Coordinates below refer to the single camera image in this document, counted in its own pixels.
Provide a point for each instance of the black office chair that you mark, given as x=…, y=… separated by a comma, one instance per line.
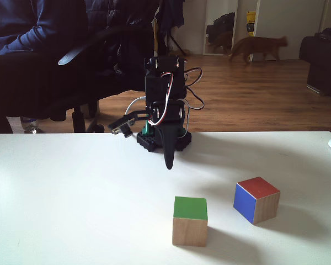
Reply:
x=80, y=116

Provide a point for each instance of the wooden cube with green face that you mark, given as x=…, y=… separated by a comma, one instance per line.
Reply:
x=190, y=220

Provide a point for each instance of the green printed bracket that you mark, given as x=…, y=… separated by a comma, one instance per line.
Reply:
x=148, y=128

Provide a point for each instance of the black gripper camera module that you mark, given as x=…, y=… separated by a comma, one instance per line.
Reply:
x=121, y=125

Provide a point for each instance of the dark hanging clothes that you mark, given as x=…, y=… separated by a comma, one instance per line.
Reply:
x=169, y=16

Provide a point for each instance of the white door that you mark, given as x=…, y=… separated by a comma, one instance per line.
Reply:
x=289, y=27

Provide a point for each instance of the person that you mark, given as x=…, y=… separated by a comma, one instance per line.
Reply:
x=30, y=69

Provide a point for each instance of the yellow poster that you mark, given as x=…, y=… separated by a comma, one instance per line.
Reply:
x=251, y=23

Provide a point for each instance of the wooden cube red and blue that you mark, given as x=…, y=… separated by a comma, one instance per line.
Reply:
x=246, y=201

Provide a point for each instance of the black sofa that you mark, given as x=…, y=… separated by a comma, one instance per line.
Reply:
x=322, y=66

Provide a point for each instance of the orange cat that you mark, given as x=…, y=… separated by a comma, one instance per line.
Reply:
x=256, y=47

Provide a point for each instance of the wall mirror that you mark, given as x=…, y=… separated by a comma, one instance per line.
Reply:
x=220, y=27

